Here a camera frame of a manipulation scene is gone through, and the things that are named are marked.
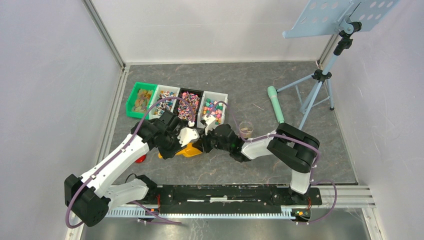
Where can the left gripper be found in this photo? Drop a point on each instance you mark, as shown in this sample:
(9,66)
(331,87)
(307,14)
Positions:
(168,154)

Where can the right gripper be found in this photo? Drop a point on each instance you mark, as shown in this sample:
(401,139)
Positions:
(205,147)

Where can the orange plastic scoop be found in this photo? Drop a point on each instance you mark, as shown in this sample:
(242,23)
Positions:
(188,152)

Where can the clear plastic jar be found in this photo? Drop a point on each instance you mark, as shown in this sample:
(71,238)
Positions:
(246,129)

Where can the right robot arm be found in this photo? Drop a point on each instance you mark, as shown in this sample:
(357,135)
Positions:
(292,146)

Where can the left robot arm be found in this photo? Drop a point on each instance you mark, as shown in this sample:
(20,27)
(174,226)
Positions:
(91,195)

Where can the red jar lid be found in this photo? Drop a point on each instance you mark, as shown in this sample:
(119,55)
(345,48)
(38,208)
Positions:
(141,159)

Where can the white star candy bin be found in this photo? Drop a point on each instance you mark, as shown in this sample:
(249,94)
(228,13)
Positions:
(206,106)

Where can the black swirl lollipop bin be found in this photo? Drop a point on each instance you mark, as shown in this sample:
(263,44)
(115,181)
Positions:
(189,108)

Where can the white lollipop bin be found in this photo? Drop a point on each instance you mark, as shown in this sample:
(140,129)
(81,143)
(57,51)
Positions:
(162,92)

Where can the green candy bin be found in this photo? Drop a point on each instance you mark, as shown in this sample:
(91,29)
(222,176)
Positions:
(139,100)

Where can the blue music stand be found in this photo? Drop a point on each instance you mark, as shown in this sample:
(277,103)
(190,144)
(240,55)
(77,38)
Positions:
(339,18)

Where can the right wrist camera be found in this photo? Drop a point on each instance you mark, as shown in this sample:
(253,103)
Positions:
(209,122)

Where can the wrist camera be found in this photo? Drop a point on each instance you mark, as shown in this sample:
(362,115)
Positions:
(209,122)
(188,134)

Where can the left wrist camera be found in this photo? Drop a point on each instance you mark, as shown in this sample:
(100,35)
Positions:
(188,134)

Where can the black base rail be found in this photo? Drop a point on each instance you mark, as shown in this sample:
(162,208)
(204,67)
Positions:
(232,199)

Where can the aluminium frame post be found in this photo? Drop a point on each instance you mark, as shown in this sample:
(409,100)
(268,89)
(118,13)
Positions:
(101,27)

